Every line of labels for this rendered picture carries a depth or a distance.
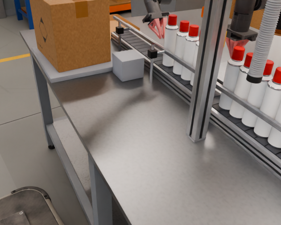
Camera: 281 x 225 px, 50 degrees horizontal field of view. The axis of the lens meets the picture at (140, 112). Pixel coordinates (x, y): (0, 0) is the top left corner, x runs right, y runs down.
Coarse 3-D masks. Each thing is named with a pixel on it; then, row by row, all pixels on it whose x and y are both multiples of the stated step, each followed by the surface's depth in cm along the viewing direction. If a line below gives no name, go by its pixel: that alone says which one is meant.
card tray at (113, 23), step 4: (112, 16) 187; (116, 16) 189; (120, 16) 185; (112, 20) 189; (124, 20) 181; (112, 24) 182; (116, 24) 183; (132, 24) 173; (112, 28) 176; (136, 28) 169
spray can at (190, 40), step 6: (192, 30) 103; (186, 36) 107; (192, 36) 104; (186, 42) 106; (192, 42) 104; (186, 48) 107; (192, 48) 106; (186, 54) 108; (192, 54) 107; (186, 60) 109; (192, 60) 108; (186, 72) 111; (186, 78) 112
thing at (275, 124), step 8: (136, 32) 134; (152, 40) 125; (160, 48) 119; (176, 56) 112; (184, 64) 107; (224, 88) 92; (232, 96) 89; (240, 104) 87; (248, 104) 85; (256, 112) 82; (264, 120) 80; (272, 120) 79; (280, 128) 76
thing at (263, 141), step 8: (128, 32) 157; (128, 40) 147; (136, 40) 148; (136, 48) 139; (144, 48) 139; (160, 56) 132; (160, 64) 125; (168, 72) 119; (216, 96) 105; (216, 104) 100; (224, 112) 96; (232, 120) 92; (240, 120) 93; (240, 128) 89; (248, 128) 89; (256, 136) 86; (264, 144) 83; (272, 152) 81; (280, 152) 81
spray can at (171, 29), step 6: (168, 18) 114; (174, 18) 113; (168, 24) 115; (174, 24) 114; (168, 30) 115; (174, 30) 114; (168, 36) 116; (174, 36) 116; (168, 42) 117; (174, 42) 117; (168, 48) 118; (174, 48) 119; (168, 60) 121; (168, 66) 122
